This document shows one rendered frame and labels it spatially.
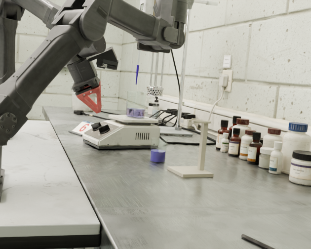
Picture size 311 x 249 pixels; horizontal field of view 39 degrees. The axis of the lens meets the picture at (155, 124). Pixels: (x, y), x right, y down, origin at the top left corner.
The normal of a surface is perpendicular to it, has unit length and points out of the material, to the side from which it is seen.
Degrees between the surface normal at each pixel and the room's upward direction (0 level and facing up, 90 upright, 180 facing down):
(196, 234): 0
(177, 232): 0
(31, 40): 89
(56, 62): 92
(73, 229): 90
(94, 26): 90
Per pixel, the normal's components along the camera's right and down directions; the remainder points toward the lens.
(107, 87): 0.29, 0.13
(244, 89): -0.95, -0.05
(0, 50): -0.48, 0.06
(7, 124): 0.78, 0.14
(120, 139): 0.50, 0.14
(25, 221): 0.08, -0.99
